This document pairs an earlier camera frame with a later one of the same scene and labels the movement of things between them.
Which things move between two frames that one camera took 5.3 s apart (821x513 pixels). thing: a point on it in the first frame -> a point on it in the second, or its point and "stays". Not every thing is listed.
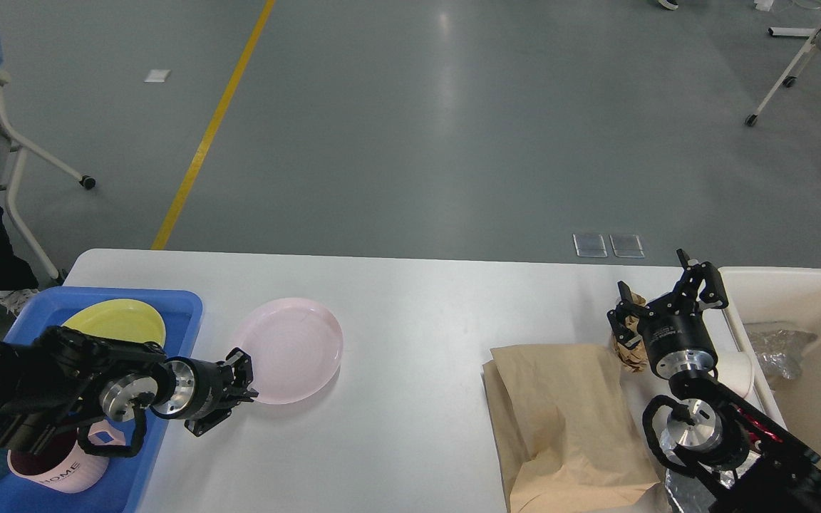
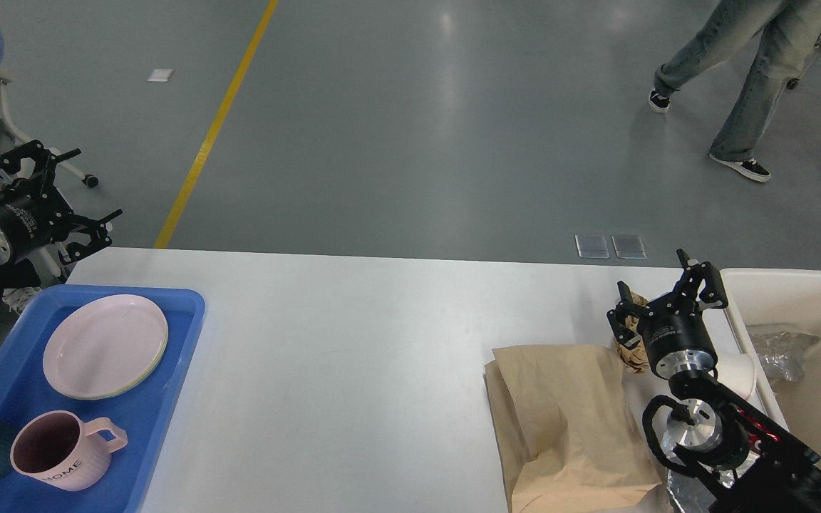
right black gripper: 673,328 stays
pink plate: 294,347 -> 101,346
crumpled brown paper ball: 633,358 stays
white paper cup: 735,371 stays
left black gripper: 194,390 -> 10,222
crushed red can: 756,430 stays
